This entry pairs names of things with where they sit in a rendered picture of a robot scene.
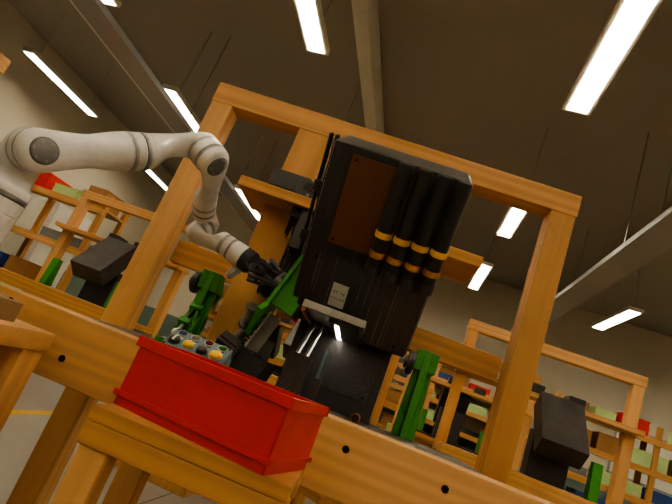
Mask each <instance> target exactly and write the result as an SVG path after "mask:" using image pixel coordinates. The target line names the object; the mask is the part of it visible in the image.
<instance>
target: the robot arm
mask: <svg viewBox="0 0 672 504"><path fill-rule="evenodd" d="M171 157H185V158H189V159H190V160H191V161H192V162H193V164H194V165H195V166H196V168H197V169H198V170H199V171H200V172H201V176H202V186H201V187H199V188H198V189H197V190H196V192H195V193H194V196H193V204H192V215H193V217H194V219H195V221H193V222H192V223H191V224H189V225H188V226H187V228H186V235H187V237H188V238H189V240H191V241H192V242H193V243H195V244H197V245H199V246H202V247H205V248H208V249H210V250H213V251H215V252H217V253H218V254H220V255H221V256H223V257H224V258H225V259H226V260H227V261H228V262H230V263H231V264H232V266H231V267H230V269H229V270H228V271H227V272H226V274H225V277H227V278H228V279H232V278H233V277H235V276H236V275H238V274H239V273H241V272H244V273H248V276H247V278H246V281H248V282H251V283H254V284H257V285H260V286H262V287H264V286H265V285H270V286H271V287H273V288H274V289H275V288H276V287H277V286H278V284H279V283H277V282H276V281H275V280H274V279H275V278H276V277H277V276H279V275H280V272H281V269H280V267H279V266H278V265H277V263H276V262H275V261H274V259H272V258H271V259H270V260H269V261H266V260H264V259H261V258H260V256H259V254H258V253H257V252H256V251H254V250H253V249H252V248H250V247H249V246H247V245H246V244H244V243H243V242H241V241H239V240H237V239H236V238H234V237H233V236H231V235H230V234H229V233H227V232H220V233H218V234H215V235H213V234H214V233H216V231H217V230H218V228H219V222H218V219H217V215H216V206H217V198H218V194H219V191H220V188H221V185H222V182H223V179H224V177H225V174H226V171H227V168H228V164H229V154H228V153H227V151H226V149H225V148H224V147H223V146H222V144H221V143H220V142H219V140H218V139H217V138H216V137H215V136H214V135H212V134H211V133H208V132H187V133H144V132H127V131H115V132H103V133H95V134H77V133H69V132H62V131H55V130H49V129H44V128H38V127H22V128H17V129H14V130H12V131H11V132H9V133H8V134H7V135H6V136H5V137H4V139H3V140H2V141H1V143H0V246H1V244H2V243H3V241H4V240H5V238H6V237H7V235H8V234H9V232H10V231H11V229H12V228H13V226H14V225H15V223H16V221H17V220H18V219H19V217H20V216H21V214H22V213H23V211H24V210H25V208H26V207H27V205H28V204H29V202H30V200H31V189H32V187H33V185H34V183H35V182H36V180H37V179H38V177H39V175H40V174H41V173H50V172H57V171H64V170H73V169H85V168H93V169H102V170H111V171H147V170H151V169H153V168H155V167H157V166H158V165H159V164H161V163H162V162H163V161H165V160H166V159H168V158H171ZM269 270H270V271H269ZM268 272H269V273H268ZM272 272H273V273H274V274H275V275H273V274H272ZM266 278H267V279H266ZM272 278H273V280H272ZM258 280H260V281H261V282H259V281H258Z"/></svg>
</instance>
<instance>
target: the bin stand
mask: <svg viewBox="0 0 672 504"><path fill-rule="evenodd" d="M87 418H88V419H87V420H86V421H85V423H84V425H83V427H82V429H81V431H80V433H79V435H78V437H77V439H76V441H77V442H79V443H80V444H79V446H78V448H77V450H76V452H75V454H74V456H73V458H72V460H71V462H70V464H69V466H68V468H67V470H66V472H65V474H64V476H63V478H62V481H61V483H60V485H59V487H58V489H57V491H56V493H55V495H54V497H53V499H52V501H51V503H50V504H96V503H97V501H98V499H99V497H100V495H101V492H102V490H103V488H104V486H105V484H106V482H107V480H108V477H109V475H110V473H111V471H112V469H113V467H114V465H115V462H116V460H120V461H121V463H120V465H119V467H118V470H117V472H116V474H115V476H114V478H113V480H112V483H111V485H110V487H109V489H108V491H107V493H106V496H105V498H104V500H103V502H102V504H137V503H138V500H139V498H140V496H141V494H142V491H143V489H144V487H145V485H146V482H147V480H148V478H149V476H150V474H152V475H154V476H156V477H159V478H161V479H163V480H165V481H168V482H170V483H172V484H175V485H177V486H179V487H182V488H184V489H186V490H188V491H191V492H193V493H195V494H198V495H200V496H202V497H204V498H207V499H209V500H211V501H214V502H216V503H218V504H289V503H290V501H291V499H293V498H294V496H295V495H296V492H297V489H298V487H299V484H300V481H301V477H302V476H303V473H304V470H305V469H304V470H299V471H292V472H285V473H278V474H271V475H264V476H263V475H260V474H258V473H256V472H254V471H252V470H250V469H247V468H245V467H243V466H241V465H239V464H237V463H235V462H233V461H231V460H229V459H227V458H225V457H223V456H221V455H219V454H217V453H215V452H213V451H211V450H209V449H206V448H204V447H202V446H200V445H198V444H196V443H194V442H192V441H190V440H188V439H186V438H184V437H182V436H180V435H178V434H176V433H174V432H172V431H170V430H167V429H165V428H163V427H161V426H159V425H157V424H155V423H153V422H151V421H149V420H147V419H145V418H143V417H141V416H139V415H137V414H135V413H133V412H131V411H128V410H126V409H124V408H122V407H120V406H118V405H116V404H94V405H93V407H92V409H91V411H90V413H89V415H88V417H87Z"/></svg>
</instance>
